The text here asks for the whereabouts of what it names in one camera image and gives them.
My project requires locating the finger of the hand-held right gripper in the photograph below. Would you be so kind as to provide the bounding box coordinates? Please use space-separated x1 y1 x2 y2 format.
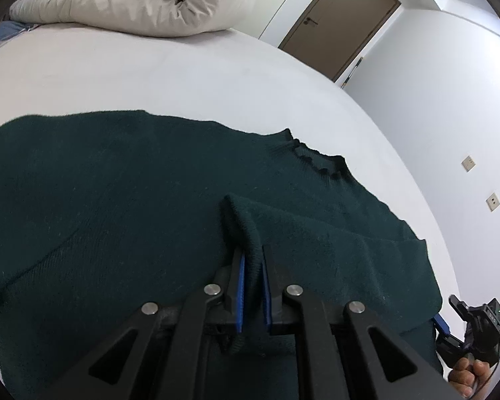
448 294 470 318
432 314 453 339

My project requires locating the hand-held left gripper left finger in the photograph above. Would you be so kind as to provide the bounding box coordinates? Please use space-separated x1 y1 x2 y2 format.
37 248 251 400

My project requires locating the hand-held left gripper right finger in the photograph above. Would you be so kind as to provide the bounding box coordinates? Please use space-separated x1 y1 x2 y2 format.
262 244 463 400

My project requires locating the dark green knit sweater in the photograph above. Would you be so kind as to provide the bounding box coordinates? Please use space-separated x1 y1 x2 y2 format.
0 109 444 400

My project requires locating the person's right hand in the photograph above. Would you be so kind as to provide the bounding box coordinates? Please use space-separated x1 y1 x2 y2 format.
447 356 491 399

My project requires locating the white bed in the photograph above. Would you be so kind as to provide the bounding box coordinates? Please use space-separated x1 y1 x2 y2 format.
0 21 460 400

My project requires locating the thin stick beside door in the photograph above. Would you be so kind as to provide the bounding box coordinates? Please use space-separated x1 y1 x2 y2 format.
342 56 364 89

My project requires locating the brown wooden door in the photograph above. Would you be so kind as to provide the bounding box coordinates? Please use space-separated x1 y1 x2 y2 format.
278 0 402 83

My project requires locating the cream white duvet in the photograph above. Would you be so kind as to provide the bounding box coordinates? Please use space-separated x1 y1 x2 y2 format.
9 0 257 37

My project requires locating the blue pillow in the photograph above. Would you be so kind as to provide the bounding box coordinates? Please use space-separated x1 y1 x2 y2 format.
0 20 35 57

